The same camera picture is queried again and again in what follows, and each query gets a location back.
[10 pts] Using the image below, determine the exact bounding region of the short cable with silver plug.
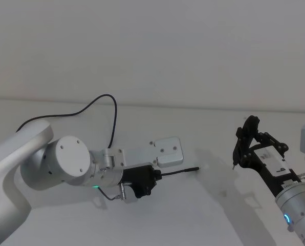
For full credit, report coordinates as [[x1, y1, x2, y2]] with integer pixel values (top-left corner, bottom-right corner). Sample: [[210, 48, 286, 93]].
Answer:
[[98, 183, 137, 204]]

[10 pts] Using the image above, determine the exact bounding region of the white table cloth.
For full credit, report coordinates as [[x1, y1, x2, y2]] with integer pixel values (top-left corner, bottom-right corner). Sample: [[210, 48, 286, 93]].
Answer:
[[0, 96, 305, 246]]

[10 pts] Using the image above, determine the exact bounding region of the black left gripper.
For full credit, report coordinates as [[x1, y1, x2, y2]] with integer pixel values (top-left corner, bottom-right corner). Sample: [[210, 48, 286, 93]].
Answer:
[[121, 165, 200, 199]]

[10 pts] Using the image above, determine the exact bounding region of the long thin black cable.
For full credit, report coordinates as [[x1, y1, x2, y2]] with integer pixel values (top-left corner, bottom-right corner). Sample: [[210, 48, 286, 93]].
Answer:
[[15, 94, 118, 150]]

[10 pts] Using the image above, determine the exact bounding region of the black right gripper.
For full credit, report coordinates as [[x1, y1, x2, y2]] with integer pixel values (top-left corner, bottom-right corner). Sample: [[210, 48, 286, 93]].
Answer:
[[232, 115, 305, 198]]

